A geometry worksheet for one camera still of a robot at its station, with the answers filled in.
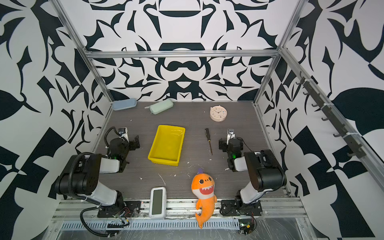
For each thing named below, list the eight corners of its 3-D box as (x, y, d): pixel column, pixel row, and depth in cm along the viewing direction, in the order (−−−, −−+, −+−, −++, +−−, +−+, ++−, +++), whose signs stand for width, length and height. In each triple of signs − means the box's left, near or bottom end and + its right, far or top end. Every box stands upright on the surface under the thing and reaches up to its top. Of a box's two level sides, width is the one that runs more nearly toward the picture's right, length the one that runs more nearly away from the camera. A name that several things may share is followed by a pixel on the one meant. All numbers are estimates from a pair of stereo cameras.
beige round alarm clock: (210, 121, 111) (210, 118, 108) (209, 108, 119) (209, 105, 117) (227, 121, 111) (228, 118, 108) (225, 108, 119) (225, 105, 117)
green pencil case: (152, 116, 113) (152, 113, 111) (149, 110, 117) (148, 107, 115) (174, 107, 119) (174, 104, 117) (170, 101, 123) (170, 98, 121)
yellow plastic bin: (149, 163, 91) (147, 158, 85) (160, 130, 106) (158, 124, 100) (178, 167, 90) (177, 162, 84) (185, 133, 105) (185, 127, 99)
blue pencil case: (113, 110, 116) (112, 108, 114) (113, 103, 121) (112, 101, 119) (137, 106, 120) (135, 103, 117) (136, 99, 124) (135, 96, 122)
